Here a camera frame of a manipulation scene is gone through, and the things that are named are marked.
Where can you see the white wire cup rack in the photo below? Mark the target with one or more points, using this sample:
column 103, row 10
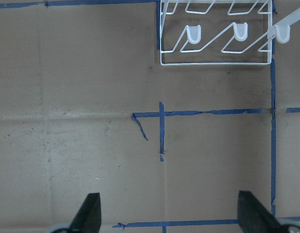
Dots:
column 220, row 32

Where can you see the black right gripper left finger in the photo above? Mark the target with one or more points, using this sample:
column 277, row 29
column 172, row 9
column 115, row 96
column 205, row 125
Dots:
column 88, row 217

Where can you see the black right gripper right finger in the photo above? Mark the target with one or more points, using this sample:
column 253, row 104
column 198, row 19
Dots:
column 253, row 217

